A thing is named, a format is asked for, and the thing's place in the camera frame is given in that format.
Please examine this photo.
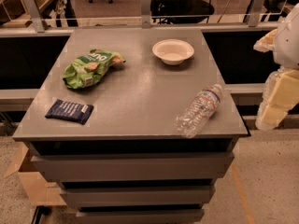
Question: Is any middle metal glass bracket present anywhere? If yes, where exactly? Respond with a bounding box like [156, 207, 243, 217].
[140, 0, 151, 28]

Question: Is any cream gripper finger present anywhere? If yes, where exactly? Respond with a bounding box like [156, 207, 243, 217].
[253, 29, 277, 52]
[255, 69, 299, 131]

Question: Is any grey drawer cabinet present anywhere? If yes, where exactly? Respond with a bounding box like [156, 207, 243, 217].
[14, 28, 247, 224]

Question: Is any white paper bowl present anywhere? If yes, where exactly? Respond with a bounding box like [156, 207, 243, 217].
[152, 39, 194, 65]

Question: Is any black office chair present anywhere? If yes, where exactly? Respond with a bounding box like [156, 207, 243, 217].
[150, 0, 214, 24]

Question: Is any left metal glass bracket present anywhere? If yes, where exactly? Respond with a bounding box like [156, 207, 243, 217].
[23, 0, 46, 33]

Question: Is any clear plastic water bottle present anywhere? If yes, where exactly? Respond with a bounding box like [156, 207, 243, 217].
[176, 84, 222, 138]

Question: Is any dark blue snack bar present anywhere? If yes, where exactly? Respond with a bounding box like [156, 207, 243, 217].
[45, 99, 93, 125]

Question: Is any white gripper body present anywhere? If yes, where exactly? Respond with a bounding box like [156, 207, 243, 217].
[273, 4, 299, 69]

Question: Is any metal glass bracket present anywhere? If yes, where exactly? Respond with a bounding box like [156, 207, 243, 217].
[23, 0, 46, 33]
[140, 0, 151, 28]
[247, 0, 264, 27]

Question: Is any green snack chip bag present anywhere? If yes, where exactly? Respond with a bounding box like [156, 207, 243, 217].
[63, 49, 126, 90]

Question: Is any cardboard box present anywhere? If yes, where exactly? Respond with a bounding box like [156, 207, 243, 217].
[4, 143, 65, 206]

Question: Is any right metal glass bracket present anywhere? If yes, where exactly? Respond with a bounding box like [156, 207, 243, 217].
[247, 0, 264, 27]

